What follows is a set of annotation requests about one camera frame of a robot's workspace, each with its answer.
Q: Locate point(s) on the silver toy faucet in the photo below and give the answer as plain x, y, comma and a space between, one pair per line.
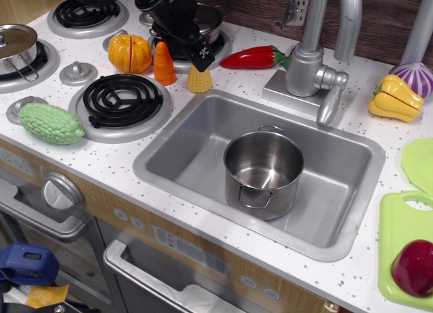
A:
307, 78

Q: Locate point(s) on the grey toy sink basin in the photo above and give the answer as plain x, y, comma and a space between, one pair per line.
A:
340, 172

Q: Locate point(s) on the green cutting board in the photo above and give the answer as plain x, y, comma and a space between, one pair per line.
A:
400, 224

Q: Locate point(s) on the red toy apple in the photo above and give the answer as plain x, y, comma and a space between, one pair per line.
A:
412, 268

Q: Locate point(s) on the silver oven dial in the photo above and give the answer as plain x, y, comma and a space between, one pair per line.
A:
60, 193

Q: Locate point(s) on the grey dishwasher door handle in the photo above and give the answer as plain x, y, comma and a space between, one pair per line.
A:
192, 299

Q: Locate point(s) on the red toy chili pepper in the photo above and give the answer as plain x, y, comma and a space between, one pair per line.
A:
262, 57

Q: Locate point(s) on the blue clamp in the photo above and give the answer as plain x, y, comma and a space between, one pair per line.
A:
28, 265

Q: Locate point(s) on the grey oven door handle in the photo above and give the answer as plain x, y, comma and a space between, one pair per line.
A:
68, 231

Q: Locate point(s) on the light green plate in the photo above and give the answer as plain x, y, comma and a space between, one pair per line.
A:
416, 162

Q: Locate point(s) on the grey metal pole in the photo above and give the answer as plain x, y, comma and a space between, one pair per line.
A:
420, 36

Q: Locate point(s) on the silver stove knob left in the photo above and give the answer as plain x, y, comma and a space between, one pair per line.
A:
14, 109

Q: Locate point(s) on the steel pot with lid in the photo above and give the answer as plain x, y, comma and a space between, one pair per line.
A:
18, 51

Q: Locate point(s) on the steel pot in sink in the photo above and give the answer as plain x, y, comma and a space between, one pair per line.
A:
262, 171

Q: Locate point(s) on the silver stove knob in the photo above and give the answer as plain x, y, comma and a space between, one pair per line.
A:
14, 109
78, 74

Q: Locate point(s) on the green toy bitter gourd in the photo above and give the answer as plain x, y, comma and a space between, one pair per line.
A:
51, 123

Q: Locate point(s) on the front black stove burner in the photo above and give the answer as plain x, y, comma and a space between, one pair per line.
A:
121, 108

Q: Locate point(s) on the purple toy onion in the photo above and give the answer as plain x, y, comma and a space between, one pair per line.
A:
417, 76

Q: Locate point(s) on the metal grater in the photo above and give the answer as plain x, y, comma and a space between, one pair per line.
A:
295, 13

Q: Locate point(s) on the yellow toy corn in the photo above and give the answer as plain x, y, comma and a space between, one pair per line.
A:
199, 82

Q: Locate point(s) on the orange toy carrot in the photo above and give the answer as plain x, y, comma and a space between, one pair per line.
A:
164, 70

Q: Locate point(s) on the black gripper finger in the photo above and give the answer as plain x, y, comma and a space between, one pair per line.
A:
199, 54

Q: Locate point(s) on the steel pot behind gripper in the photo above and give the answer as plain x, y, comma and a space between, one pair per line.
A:
209, 20

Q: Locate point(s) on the yellow toy bell pepper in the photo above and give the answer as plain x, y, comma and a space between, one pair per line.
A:
393, 98

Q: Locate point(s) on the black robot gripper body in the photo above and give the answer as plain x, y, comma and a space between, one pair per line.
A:
173, 21

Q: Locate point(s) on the orange toy pumpkin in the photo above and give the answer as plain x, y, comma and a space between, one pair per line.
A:
130, 54

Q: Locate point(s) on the back left stove burner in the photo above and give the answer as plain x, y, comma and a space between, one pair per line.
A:
74, 19

